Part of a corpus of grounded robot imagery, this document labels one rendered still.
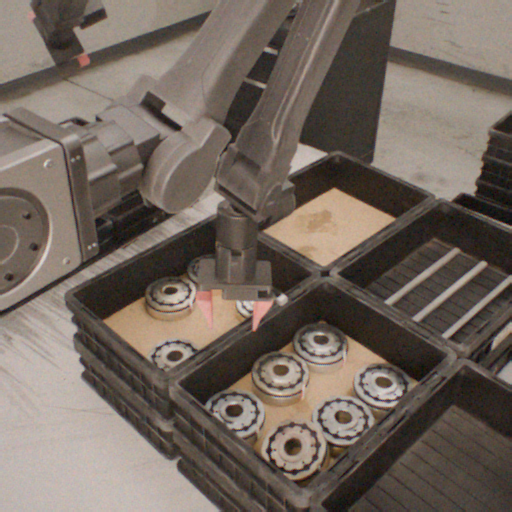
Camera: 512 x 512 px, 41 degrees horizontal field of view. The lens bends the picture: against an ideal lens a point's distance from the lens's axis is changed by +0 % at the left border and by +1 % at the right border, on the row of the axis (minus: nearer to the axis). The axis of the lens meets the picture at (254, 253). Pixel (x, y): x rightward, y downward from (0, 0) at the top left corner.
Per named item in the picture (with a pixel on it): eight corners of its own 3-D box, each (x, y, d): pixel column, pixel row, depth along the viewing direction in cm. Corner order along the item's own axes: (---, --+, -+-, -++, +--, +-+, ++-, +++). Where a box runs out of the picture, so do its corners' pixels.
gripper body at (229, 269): (200, 269, 101) (200, 225, 97) (269, 271, 101) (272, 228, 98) (197, 295, 95) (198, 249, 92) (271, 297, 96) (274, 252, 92)
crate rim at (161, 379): (164, 392, 112) (163, 382, 110) (61, 303, 128) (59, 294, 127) (323, 282, 134) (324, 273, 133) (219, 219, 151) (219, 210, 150)
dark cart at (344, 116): (295, 240, 299) (310, 35, 244) (219, 202, 321) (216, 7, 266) (370, 185, 336) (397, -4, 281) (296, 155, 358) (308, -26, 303)
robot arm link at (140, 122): (81, 120, 62) (122, 151, 60) (163, 85, 68) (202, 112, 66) (80, 196, 68) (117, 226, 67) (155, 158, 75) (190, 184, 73)
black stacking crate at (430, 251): (448, 400, 124) (460, 355, 117) (321, 318, 140) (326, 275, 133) (550, 299, 147) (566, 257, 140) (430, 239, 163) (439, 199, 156)
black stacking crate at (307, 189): (320, 318, 140) (324, 274, 134) (221, 254, 157) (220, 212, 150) (429, 238, 163) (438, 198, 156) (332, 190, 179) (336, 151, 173)
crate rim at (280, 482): (302, 513, 95) (303, 503, 94) (164, 392, 112) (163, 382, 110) (458, 364, 118) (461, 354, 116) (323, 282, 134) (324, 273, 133)
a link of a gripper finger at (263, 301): (221, 313, 106) (223, 262, 101) (267, 315, 106) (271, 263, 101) (220, 342, 100) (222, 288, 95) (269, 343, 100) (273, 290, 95)
